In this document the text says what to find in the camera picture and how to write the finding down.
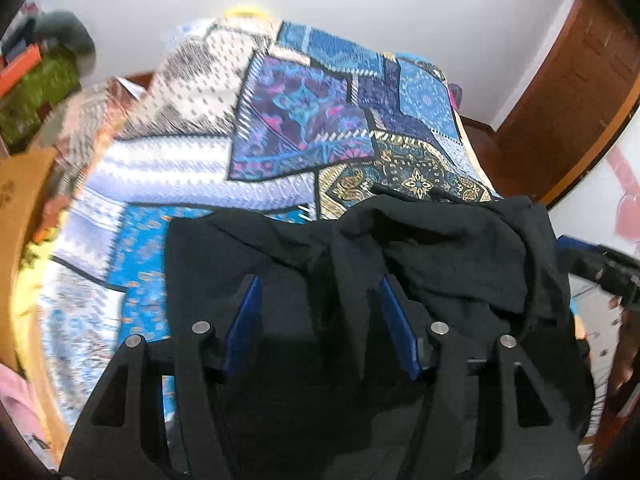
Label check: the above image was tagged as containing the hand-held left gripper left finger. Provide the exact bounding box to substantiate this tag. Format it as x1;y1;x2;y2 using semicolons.
57;274;264;480

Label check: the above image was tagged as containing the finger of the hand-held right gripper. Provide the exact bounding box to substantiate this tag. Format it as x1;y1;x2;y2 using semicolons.
556;235;608;283

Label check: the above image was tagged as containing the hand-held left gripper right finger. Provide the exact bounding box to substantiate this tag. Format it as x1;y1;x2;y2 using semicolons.
377;277;587;480

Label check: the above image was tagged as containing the black zip hoodie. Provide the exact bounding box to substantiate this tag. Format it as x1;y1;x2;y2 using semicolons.
162;182;597;480

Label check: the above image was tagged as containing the white wardrobe sliding door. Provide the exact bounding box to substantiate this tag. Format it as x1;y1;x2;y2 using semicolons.
547;95;640;311

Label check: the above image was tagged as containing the patchwork printed blanket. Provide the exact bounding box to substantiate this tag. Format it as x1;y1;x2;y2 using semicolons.
14;15;505;461

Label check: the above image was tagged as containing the brown wooden door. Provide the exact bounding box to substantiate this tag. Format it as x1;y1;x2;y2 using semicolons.
492;0;640;206

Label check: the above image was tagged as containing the pink cloth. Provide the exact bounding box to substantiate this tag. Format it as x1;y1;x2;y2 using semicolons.
0;362;48;453

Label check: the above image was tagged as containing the small wooden folding table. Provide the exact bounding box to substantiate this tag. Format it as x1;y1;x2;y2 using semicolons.
0;147;68;441

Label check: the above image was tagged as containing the striped pale cloth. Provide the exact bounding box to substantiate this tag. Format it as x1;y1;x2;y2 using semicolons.
42;77;151;201

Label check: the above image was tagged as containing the orange box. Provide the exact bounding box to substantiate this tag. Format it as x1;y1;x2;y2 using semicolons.
0;44;43;98

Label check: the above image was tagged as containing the dark green cushion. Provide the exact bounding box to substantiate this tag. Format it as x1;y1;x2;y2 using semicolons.
30;10;97;78

